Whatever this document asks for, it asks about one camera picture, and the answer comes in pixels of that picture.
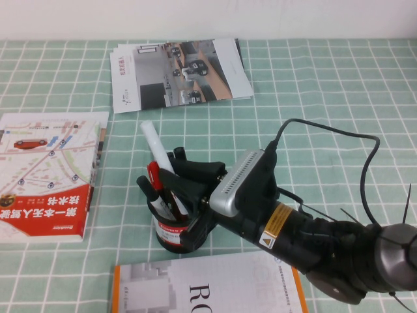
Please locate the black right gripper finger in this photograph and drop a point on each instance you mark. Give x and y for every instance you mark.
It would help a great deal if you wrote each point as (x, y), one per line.
(182, 189)

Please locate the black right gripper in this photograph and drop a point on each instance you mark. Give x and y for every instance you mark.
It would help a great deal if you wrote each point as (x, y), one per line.
(280, 234)

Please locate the white marker pen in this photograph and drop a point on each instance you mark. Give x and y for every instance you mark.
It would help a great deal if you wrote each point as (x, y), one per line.
(154, 143)

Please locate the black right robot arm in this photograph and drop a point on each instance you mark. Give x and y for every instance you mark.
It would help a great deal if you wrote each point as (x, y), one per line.
(368, 257)

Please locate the black pen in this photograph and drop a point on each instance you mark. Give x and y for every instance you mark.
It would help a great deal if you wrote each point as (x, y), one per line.
(180, 153)

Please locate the black pen holder cup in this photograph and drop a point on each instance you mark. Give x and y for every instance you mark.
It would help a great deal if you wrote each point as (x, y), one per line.
(172, 243)

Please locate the red capped marker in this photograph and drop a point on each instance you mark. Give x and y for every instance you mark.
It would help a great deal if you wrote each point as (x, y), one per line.
(153, 176)

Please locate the black capped marker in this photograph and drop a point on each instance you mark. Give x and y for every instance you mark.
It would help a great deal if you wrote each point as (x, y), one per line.
(145, 187)

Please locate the brochure with office photo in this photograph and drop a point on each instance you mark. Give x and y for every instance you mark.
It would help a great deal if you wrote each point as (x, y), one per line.
(242, 60)
(182, 75)

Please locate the orange white robotics book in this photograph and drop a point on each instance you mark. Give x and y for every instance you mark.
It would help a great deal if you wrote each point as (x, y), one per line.
(208, 287)

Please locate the green white checked tablecloth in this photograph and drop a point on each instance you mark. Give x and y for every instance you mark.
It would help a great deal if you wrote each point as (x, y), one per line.
(309, 98)

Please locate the red map cover book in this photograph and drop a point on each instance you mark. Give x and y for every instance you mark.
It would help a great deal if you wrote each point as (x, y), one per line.
(45, 182)

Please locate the black zip tie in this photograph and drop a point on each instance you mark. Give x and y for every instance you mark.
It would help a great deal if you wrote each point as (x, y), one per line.
(400, 300)
(406, 205)
(349, 216)

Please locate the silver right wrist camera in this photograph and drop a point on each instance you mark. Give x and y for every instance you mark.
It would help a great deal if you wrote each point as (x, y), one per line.
(234, 182)

